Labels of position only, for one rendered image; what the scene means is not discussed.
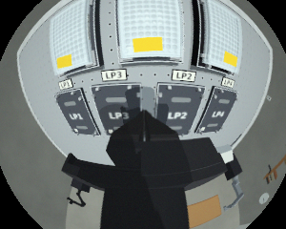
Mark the white button panel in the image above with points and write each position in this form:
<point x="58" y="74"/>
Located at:
<point x="226" y="152"/>

